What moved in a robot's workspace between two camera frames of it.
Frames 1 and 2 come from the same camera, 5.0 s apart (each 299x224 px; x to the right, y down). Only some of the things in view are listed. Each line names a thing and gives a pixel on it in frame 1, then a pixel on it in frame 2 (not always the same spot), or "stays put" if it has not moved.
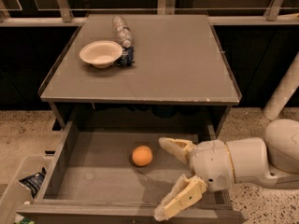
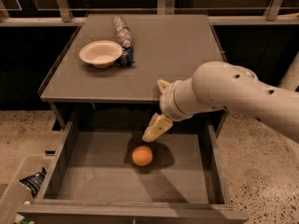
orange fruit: x=142 y=156 stays put
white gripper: x=211 y=164 → x=167 y=102
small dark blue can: x=127 y=57 stays put
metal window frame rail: x=165 y=6 stays put
